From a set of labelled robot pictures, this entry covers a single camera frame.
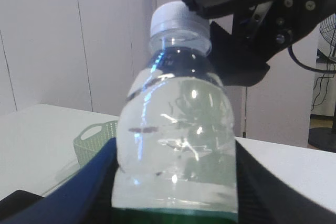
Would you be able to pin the black standing floor fan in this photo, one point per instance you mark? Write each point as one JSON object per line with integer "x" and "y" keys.
{"x": 323, "y": 101}

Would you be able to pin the clear plastic water bottle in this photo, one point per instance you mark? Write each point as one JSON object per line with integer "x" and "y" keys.
{"x": 175, "y": 138}

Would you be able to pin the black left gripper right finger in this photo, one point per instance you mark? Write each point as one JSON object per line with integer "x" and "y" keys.
{"x": 264, "y": 198}

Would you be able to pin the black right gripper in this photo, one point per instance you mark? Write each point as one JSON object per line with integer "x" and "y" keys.
{"x": 262, "y": 28}

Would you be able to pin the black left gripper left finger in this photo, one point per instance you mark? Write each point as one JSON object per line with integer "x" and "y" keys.
{"x": 85, "y": 198}

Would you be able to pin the green plastic woven basket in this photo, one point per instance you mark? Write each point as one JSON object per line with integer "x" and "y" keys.
{"x": 91, "y": 140}

